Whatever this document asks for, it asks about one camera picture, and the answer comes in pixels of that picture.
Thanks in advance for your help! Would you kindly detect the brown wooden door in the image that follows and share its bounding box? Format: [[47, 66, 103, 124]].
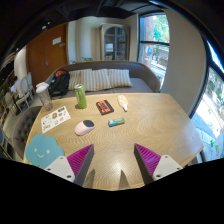
[[27, 23, 68, 86]]

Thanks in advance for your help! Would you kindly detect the pink and grey computer mouse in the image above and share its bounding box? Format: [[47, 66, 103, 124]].
[[75, 120, 95, 136]]

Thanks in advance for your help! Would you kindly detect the grey sofa bench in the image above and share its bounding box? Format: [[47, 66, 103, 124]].
[[44, 60, 161, 100]]

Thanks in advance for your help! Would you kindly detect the glass-door wooden cabinet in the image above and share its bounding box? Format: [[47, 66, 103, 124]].
[[100, 23, 130, 61]]

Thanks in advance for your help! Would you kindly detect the white sticker sheet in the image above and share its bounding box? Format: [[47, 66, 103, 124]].
[[41, 106, 71, 133]]

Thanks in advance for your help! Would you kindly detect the white chair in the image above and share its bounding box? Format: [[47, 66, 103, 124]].
[[13, 76, 32, 109]]

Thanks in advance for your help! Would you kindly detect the black and orange box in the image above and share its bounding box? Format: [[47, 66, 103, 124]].
[[96, 100, 114, 115]]

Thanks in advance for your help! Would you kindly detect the middle striped cushion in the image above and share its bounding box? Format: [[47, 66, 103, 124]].
[[81, 69, 111, 92]]

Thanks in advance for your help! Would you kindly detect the black and orange backpack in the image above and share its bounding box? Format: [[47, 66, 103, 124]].
[[48, 69, 70, 98]]

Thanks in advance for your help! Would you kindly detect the left striped cushion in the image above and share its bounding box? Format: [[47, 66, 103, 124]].
[[68, 69, 92, 90]]

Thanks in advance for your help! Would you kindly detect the grey tufted armchair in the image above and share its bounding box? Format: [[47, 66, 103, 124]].
[[13, 106, 41, 158]]

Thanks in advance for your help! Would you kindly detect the green drink can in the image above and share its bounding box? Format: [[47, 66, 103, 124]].
[[74, 84, 87, 109]]

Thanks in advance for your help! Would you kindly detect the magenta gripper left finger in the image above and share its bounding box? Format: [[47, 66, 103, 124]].
[[44, 143, 95, 187]]

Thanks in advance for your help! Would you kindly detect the right striped cushion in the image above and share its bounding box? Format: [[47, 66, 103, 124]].
[[108, 69, 132, 88]]

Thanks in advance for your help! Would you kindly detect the striped cushion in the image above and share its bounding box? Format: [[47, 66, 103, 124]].
[[68, 69, 92, 90], [81, 69, 111, 92], [108, 69, 132, 88]]

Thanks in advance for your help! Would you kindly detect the green gum pack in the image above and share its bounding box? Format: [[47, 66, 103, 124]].
[[108, 118, 125, 127]]

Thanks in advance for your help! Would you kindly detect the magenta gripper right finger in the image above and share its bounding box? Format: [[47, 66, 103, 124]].
[[133, 143, 184, 185]]

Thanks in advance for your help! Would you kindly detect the blue cloud-shaped mouse pad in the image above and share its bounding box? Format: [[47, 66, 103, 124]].
[[25, 134, 64, 169]]

